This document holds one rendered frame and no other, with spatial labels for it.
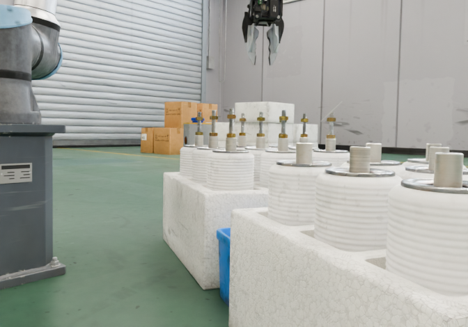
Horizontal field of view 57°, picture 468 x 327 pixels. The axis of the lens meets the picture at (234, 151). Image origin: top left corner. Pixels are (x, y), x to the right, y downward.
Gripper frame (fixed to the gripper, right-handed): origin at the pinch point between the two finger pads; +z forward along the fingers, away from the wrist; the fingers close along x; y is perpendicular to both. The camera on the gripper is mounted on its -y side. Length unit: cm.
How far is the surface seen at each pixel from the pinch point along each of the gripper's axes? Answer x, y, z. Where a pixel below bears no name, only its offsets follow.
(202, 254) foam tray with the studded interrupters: -13.1, 24.1, 39.8
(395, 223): 4, 67, 24
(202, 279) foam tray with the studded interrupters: -13, 24, 44
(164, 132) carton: -63, -379, 22
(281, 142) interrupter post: 2.9, 12.8, 19.1
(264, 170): -0.6, 14.1, 24.9
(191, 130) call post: -17.3, -20.7, 17.2
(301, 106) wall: 135, -587, -22
